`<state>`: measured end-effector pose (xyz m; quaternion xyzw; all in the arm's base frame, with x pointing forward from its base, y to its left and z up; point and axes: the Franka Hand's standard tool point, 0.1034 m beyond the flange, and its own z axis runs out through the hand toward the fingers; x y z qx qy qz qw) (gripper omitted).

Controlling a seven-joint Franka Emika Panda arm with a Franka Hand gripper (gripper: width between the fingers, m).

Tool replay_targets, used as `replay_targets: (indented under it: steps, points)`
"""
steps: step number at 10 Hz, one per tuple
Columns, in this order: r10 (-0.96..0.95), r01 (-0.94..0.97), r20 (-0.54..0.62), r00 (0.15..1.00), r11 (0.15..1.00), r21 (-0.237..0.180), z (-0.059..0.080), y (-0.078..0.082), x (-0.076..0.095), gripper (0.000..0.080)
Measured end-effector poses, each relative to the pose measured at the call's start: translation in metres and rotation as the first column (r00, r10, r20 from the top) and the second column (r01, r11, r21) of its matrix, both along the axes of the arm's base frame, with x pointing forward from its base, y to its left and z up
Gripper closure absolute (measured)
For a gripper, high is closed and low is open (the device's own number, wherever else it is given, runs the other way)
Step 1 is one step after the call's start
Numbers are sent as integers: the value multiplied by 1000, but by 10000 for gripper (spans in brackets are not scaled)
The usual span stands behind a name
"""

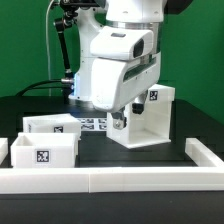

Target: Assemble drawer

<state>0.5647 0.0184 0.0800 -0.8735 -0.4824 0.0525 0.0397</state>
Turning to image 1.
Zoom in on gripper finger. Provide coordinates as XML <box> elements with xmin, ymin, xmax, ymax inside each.
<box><xmin>132</xmin><ymin>94</ymin><xmax>147</xmax><ymax>114</ymax></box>
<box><xmin>112</xmin><ymin>111</ymin><xmax>127</xmax><ymax>130</ymax></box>

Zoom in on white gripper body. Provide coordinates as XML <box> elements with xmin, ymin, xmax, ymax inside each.
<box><xmin>90</xmin><ymin>52</ymin><xmax>162</xmax><ymax>114</ymax></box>

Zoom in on white drawer cabinet frame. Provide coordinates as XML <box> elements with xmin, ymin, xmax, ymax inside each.
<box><xmin>106</xmin><ymin>84</ymin><xmax>175</xmax><ymax>149</ymax></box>

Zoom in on white drawer box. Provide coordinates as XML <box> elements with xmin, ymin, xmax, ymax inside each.
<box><xmin>23</xmin><ymin>113</ymin><xmax>81</xmax><ymax>138</ymax></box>
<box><xmin>10</xmin><ymin>133</ymin><xmax>78</xmax><ymax>168</ymax></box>

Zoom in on white front drawer box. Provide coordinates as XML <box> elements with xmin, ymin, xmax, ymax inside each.
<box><xmin>10</xmin><ymin>133</ymin><xmax>78</xmax><ymax>168</ymax></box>

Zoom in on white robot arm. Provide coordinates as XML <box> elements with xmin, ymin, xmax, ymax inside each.
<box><xmin>73</xmin><ymin>0</ymin><xmax>168</xmax><ymax>129</ymax></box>

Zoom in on paper marker sheet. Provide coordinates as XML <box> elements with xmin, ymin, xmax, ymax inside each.
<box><xmin>79</xmin><ymin>118</ymin><xmax>107</xmax><ymax>131</ymax></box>

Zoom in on white left fence block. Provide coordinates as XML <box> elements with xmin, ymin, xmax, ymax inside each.
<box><xmin>0</xmin><ymin>138</ymin><xmax>8</xmax><ymax>165</ymax></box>

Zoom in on white cable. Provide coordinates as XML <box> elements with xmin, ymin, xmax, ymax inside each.
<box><xmin>45</xmin><ymin>0</ymin><xmax>55</xmax><ymax>97</ymax></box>

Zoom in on black cable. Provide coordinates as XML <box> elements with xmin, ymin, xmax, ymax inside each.
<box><xmin>15</xmin><ymin>79</ymin><xmax>65</xmax><ymax>98</ymax></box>

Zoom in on white front fence rail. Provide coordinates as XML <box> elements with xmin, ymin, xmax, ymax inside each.
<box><xmin>0</xmin><ymin>167</ymin><xmax>224</xmax><ymax>194</ymax></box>

